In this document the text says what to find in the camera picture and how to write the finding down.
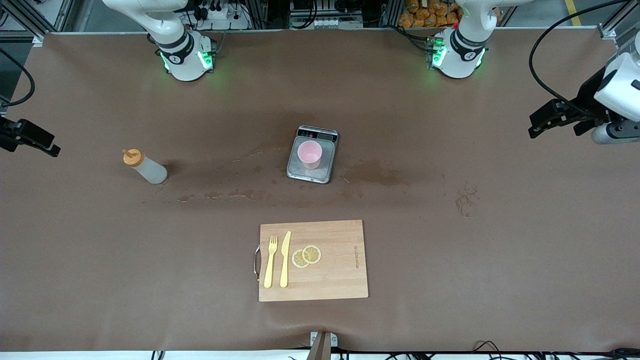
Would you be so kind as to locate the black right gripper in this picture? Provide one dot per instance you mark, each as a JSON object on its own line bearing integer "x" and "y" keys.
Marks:
{"x": 7, "y": 133}

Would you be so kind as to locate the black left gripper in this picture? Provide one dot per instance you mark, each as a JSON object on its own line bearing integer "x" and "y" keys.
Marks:
{"x": 590, "y": 98}

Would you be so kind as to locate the pink cup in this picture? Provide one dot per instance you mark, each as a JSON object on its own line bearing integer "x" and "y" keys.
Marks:
{"x": 310, "y": 156}

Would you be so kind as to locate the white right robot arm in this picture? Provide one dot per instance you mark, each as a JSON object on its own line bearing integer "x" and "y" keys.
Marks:
{"x": 185, "y": 60}

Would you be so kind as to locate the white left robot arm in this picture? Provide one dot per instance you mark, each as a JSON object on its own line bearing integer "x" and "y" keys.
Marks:
{"x": 457, "y": 55}

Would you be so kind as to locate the bag of orange snacks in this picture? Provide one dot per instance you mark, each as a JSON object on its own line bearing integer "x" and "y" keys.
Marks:
{"x": 430, "y": 15}

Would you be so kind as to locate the white power strip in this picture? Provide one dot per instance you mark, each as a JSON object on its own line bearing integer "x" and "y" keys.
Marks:
{"x": 220, "y": 20}

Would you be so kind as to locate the silver kitchen scale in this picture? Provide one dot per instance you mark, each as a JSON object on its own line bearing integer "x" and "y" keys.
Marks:
{"x": 327, "y": 167}

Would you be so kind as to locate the long white socket strip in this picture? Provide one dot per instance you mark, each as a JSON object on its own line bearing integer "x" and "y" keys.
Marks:
{"x": 325, "y": 23}

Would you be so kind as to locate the yellow plastic fork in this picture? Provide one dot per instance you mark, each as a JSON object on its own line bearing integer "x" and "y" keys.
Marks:
{"x": 270, "y": 265}

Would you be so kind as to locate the wooden cutting board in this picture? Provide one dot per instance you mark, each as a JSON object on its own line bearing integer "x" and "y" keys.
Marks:
{"x": 335, "y": 270}

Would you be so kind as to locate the yellow plastic knife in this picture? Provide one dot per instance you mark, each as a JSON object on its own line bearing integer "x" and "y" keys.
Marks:
{"x": 285, "y": 260}

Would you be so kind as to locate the lemon slice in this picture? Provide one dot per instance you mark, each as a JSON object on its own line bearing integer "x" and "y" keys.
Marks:
{"x": 298, "y": 260}
{"x": 313, "y": 254}

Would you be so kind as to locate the aluminium frame rail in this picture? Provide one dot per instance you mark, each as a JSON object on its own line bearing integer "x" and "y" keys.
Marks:
{"x": 15, "y": 34}
{"x": 612, "y": 27}

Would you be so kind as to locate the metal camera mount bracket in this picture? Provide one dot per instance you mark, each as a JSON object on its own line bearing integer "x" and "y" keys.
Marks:
{"x": 323, "y": 345}

